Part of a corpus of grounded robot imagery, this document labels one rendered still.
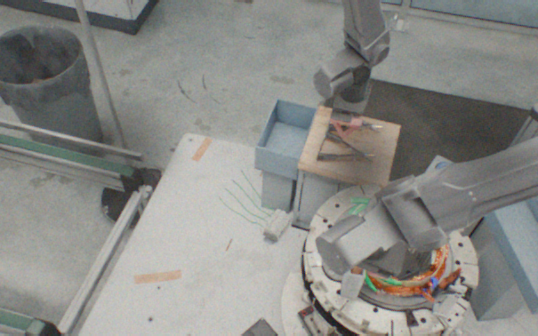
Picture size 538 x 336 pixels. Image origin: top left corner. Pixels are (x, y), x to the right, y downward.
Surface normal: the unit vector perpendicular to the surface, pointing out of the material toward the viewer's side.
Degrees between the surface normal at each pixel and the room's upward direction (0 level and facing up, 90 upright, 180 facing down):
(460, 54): 0
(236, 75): 0
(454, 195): 74
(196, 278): 0
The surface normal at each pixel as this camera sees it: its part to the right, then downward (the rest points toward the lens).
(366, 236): 0.22, -0.17
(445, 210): -0.67, 0.37
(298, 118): -0.32, 0.75
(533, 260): 0.02, -0.61
